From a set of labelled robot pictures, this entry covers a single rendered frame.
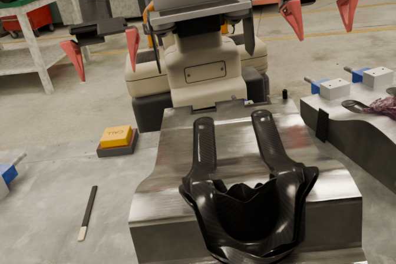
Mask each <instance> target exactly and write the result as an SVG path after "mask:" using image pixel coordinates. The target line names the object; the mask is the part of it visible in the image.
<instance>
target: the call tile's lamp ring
mask: <svg viewBox="0 0 396 264"><path fill-rule="evenodd" d="M132 130H133V133H132V135H131V139H130V142H129V144H128V145H122V146H113V147H104V148H100V147H101V144H100V143H99V145H98V147H97V149H96V150H106V149H115V148H120V147H130V146H131V145H132V142H133V138H134V135H135V133H136V130H137V129H136V128H132Z"/></svg>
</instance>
